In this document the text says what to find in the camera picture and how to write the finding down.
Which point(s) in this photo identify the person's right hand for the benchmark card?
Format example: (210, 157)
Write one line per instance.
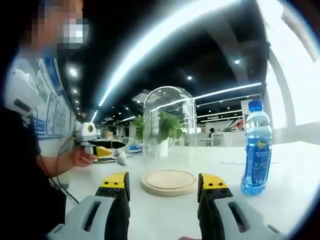
(188, 238)

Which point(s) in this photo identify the square ceiling air vent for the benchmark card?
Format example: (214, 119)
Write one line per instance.
(140, 98)

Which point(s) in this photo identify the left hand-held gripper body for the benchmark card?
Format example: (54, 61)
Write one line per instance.
(83, 136)

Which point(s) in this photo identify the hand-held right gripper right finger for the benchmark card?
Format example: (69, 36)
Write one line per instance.
(215, 212)

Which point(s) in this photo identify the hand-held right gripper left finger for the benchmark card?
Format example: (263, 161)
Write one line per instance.
(115, 212)

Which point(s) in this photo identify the blue white wall poster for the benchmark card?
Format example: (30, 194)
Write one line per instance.
(55, 110)

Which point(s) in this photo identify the round wooden base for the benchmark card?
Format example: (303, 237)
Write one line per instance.
(170, 190)

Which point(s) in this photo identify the blue white desk device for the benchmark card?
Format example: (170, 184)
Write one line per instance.
(135, 148)

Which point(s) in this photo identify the clear glass dome cover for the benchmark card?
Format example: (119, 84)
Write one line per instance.
(170, 100)

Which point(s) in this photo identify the small white crumpled object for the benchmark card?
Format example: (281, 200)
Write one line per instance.
(122, 157)

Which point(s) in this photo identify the white paper sheet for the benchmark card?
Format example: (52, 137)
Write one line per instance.
(240, 162)

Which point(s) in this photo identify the green potted plant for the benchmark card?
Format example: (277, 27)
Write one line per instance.
(172, 125)

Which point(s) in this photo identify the long ceiling light strip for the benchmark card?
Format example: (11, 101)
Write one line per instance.
(160, 41)
(225, 91)

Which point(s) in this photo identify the black phone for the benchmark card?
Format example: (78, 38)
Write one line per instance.
(105, 161)

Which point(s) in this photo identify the blue drink bottle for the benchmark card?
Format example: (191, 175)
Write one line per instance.
(257, 162)

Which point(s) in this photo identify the large bright window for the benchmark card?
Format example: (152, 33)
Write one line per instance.
(300, 87)

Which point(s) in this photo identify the person's left hand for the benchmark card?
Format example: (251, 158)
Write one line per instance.
(80, 158)

